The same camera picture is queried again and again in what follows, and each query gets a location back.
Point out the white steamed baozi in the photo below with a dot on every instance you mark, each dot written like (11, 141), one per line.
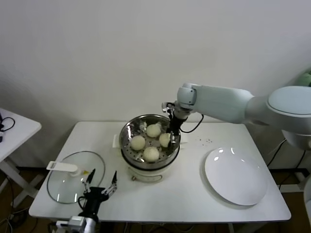
(138, 143)
(151, 154)
(153, 131)
(164, 140)

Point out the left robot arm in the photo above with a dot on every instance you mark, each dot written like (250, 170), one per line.
(82, 224)

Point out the white electric pot base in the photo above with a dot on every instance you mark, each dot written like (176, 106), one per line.
(145, 174)

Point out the pale green appliance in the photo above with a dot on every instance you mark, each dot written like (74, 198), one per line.
(306, 77)

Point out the white side table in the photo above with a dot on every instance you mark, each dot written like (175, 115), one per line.
(22, 131)

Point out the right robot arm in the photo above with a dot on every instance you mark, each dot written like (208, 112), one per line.
(218, 102)

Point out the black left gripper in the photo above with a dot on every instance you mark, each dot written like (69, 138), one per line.
(96, 194)

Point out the white round plate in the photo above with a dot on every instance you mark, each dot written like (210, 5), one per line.
(230, 174)

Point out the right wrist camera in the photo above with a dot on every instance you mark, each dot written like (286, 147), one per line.
(167, 106)

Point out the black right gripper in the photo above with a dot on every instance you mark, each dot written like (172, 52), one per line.
(177, 122)

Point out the stainless steel steamer basket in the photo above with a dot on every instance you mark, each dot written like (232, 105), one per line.
(167, 153)

